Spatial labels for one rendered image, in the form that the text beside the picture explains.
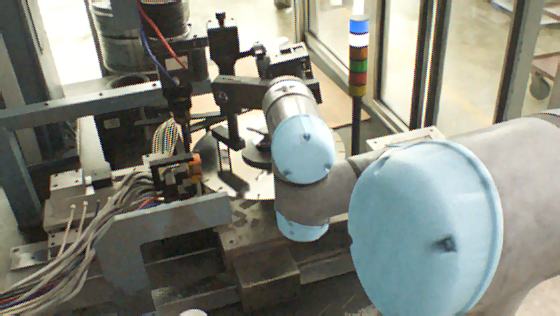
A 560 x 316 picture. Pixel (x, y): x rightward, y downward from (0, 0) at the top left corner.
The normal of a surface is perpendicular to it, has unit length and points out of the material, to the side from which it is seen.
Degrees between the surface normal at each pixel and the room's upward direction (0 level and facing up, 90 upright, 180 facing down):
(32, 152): 90
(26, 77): 90
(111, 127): 90
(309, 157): 90
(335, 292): 0
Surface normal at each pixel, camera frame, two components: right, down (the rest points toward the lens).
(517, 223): 0.26, -0.07
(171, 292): -0.05, -0.83
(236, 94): -0.38, 0.62
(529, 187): 0.18, -0.36
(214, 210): 0.29, 0.52
